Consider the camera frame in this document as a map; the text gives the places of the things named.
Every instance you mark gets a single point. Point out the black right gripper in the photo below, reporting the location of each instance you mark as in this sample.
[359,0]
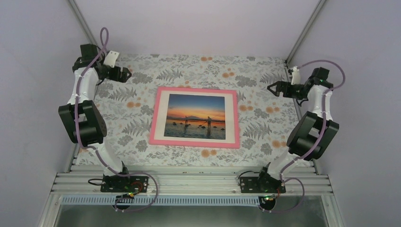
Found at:
[280,88]

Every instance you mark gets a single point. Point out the white mat board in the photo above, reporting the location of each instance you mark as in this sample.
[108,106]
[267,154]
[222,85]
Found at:
[231,119]

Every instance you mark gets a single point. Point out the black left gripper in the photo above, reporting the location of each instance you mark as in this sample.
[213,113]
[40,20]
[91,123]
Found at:
[123,78]

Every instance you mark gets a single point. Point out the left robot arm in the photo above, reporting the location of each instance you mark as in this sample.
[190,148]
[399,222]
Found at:
[81,118]

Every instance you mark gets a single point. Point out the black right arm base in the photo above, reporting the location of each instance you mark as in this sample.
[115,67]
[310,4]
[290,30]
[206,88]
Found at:
[261,184]

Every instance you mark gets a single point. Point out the pink wooden picture frame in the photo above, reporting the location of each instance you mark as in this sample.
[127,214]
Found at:
[194,145]

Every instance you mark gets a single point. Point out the sunset landscape photo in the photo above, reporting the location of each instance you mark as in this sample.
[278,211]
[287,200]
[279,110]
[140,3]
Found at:
[196,117]

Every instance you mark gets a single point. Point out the floral patterned table cloth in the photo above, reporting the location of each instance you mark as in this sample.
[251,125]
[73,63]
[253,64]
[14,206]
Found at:
[265,121]

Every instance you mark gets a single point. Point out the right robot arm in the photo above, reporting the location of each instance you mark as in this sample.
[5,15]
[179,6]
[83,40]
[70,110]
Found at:
[315,130]

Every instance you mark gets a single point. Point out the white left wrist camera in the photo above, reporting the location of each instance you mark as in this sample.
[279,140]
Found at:
[111,58]

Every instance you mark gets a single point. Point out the aluminium rail platform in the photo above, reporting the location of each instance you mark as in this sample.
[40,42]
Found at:
[308,202]

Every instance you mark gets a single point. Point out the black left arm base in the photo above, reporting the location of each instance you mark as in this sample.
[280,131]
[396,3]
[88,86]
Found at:
[131,184]

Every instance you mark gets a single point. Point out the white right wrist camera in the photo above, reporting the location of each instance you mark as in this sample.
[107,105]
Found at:
[294,73]

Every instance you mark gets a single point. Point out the grey slotted cable duct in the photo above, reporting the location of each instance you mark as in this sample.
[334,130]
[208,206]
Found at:
[165,200]

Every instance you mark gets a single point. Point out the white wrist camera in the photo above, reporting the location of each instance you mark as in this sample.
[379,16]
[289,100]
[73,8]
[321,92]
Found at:
[294,73]
[111,58]

